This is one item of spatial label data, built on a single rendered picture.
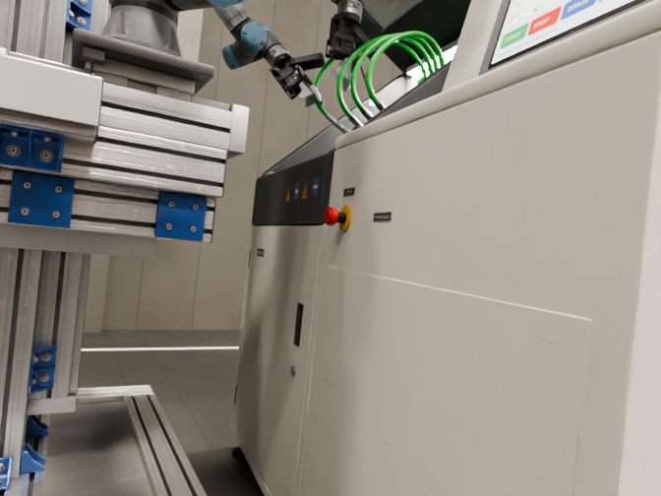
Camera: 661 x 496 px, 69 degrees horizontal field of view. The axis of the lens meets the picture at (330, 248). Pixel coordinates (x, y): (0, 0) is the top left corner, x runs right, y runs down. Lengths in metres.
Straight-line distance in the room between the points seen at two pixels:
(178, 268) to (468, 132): 3.27
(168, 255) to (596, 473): 3.46
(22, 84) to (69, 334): 0.56
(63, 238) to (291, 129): 3.23
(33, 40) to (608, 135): 0.99
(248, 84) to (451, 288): 3.53
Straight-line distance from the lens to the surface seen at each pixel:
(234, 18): 1.60
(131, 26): 0.97
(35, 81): 0.80
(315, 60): 1.65
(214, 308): 3.88
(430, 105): 0.75
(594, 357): 0.49
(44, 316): 1.17
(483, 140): 0.63
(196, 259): 3.80
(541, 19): 1.05
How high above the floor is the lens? 0.74
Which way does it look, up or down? level
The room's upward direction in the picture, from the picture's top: 6 degrees clockwise
